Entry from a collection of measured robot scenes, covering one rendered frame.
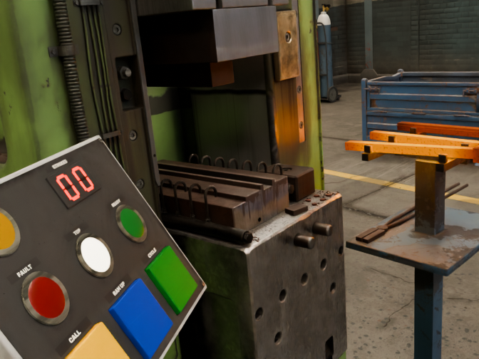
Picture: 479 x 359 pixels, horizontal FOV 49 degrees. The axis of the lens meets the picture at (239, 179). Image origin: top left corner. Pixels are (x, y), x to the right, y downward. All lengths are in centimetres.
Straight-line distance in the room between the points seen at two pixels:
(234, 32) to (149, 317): 59
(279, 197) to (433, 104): 384
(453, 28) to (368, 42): 167
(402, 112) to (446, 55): 459
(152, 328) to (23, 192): 22
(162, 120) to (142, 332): 99
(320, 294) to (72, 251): 80
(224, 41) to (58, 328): 64
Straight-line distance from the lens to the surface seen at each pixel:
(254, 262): 106
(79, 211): 67
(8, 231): 58
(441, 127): 163
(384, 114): 516
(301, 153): 151
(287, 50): 140
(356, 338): 241
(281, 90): 141
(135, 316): 65
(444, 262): 142
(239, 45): 106
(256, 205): 113
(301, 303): 124
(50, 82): 94
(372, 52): 1039
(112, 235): 69
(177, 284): 74
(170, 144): 158
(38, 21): 94
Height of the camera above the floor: 134
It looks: 17 degrees down
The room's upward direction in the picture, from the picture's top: 5 degrees counter-clockwise
